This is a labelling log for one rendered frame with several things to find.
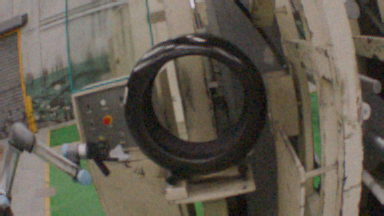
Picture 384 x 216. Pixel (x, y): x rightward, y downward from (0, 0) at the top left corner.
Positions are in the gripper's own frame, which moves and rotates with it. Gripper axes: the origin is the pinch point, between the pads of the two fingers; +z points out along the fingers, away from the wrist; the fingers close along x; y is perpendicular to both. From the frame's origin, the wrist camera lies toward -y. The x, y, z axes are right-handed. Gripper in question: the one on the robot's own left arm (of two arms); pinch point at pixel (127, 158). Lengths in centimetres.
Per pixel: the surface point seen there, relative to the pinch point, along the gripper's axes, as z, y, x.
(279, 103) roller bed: 67, 16, 20
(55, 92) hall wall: -379, -63, 815
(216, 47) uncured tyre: 39, 43, -11
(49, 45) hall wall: -403, 71, 820
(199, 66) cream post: 31, 33, 27
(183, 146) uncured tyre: 22.7, 1.0, 15.1
